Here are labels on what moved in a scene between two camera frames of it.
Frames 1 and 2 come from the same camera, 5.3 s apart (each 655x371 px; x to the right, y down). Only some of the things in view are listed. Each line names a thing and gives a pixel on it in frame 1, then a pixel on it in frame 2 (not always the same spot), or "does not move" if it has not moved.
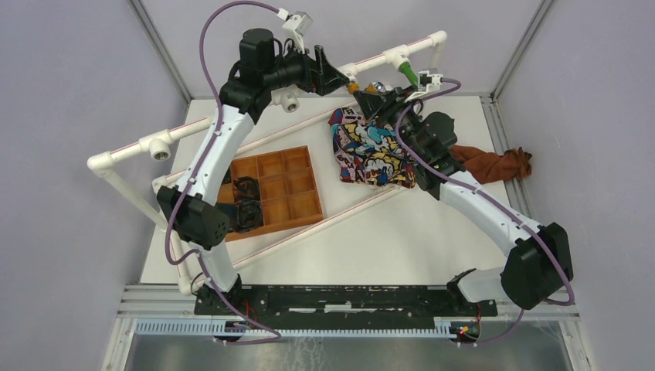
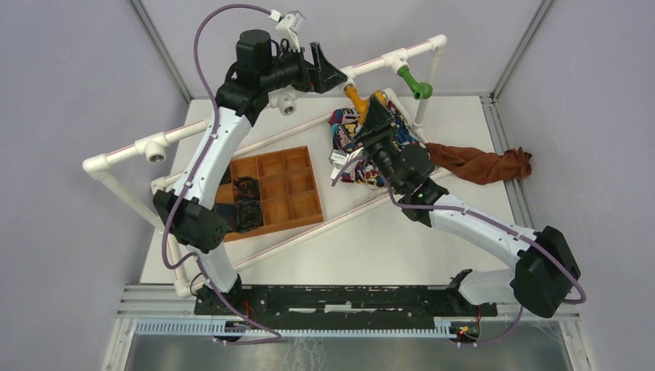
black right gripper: (372, 104) -> (378, 123)
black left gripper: (319, 78) does not move
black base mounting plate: (337, 307) does not move
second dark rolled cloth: (246, 188) does not move
